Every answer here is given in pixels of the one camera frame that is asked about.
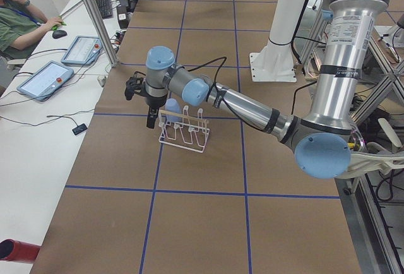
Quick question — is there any aluminium frame post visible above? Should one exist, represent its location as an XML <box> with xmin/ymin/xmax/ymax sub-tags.
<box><xmin>83</xmin><ymin>0</ymin><xmax>118</xmax><ymax>67</ymax></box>

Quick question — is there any black braided cable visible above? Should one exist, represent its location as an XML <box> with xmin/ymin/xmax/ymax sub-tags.
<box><xmin>186</xmin><ymin>56</ymin><xmax>229</xmax><ymax>107</ymax></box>

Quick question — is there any light blue plastic cup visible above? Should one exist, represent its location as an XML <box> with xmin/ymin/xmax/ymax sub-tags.
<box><xmin>165</xmin><ymin>98</ymin><xmax>181</xmax><ymax>114</ymax></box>

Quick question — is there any blue teach pendant tablet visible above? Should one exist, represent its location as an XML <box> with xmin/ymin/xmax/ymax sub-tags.
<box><xmin>61</xmin><ymin>36</ymin><xmax>103</xmax><ymax>66</ymax></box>

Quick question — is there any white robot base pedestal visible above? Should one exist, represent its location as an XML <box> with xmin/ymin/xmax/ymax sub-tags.
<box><xmin>249</xmin><ymin>0</ymin><xmax>306</xmax><ymax>82</ymax></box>

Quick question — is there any seated person green shirt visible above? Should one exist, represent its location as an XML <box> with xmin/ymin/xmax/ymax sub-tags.
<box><xmin>1</xmin><ymin>0</ymin><xmax>64</xmax><ymax>59</ymax></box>

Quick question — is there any steel bowl with corn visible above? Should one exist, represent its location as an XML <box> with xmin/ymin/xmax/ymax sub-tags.
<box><xmin>348</xmin><ymin>125</ymin><xmax>367</xmax><ymax>152</ymax></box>

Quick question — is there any red cylinder tube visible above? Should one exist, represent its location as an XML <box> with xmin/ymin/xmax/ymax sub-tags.
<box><xmin>1</xmin><ymin>239</ymin><xmax>41</xmax><ymax>264</ymax></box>

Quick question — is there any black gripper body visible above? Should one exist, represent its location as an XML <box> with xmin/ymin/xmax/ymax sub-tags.
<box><xmin>145</xmin><ymin>86</ymin><xmax>167</xmax><ymax>109</ymax></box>

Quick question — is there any black computer mouse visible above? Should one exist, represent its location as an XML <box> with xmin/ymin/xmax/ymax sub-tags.
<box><xmin>52</xmin><ymin>30</ymin><xmax>67</xmax><ymax>39</ymax></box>

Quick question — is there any black keyboard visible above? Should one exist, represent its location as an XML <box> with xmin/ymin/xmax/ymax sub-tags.
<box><xmin>95</xmin><ymin>0</ymin><xmax>113</xmax><ymax>19</ymax></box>

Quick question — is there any small black puck device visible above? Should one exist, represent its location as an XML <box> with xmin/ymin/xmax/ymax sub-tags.
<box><xmin>72</xmin><ymin>124</ymin><xmax>88</xmax><ymax>135</ymax></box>

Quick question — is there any white wire cup holder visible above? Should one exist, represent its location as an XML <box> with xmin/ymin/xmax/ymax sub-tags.
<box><xmin>158</xmin><ymin>105</ymin><xmax>210</xmax><ymax>153</ymax></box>

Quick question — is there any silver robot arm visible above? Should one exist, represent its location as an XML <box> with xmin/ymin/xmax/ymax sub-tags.
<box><xmin>143</xmin><ymin>0</ymin><xmax>403</xmax><ymax>179</ymax></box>

